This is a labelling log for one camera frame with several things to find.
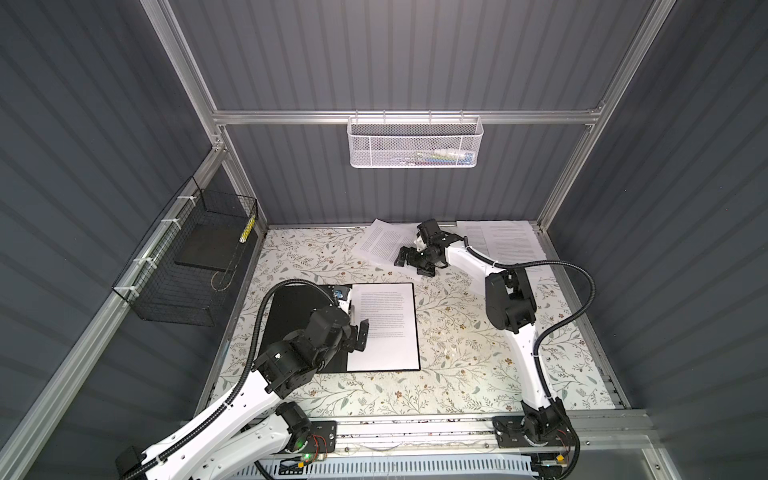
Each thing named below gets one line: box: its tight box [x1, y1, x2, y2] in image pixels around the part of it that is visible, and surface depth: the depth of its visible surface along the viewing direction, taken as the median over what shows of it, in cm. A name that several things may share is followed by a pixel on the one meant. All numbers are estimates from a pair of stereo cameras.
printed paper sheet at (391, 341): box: [347, 283, 419, 372], surface depth 96 cm
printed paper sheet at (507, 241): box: [457, 220, 556, 281], surface depth 117 cm
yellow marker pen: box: [239, 215, 256, 243], surface depth 83 cm
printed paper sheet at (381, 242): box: [351, 218, 423, 282], surface depth 118 cm
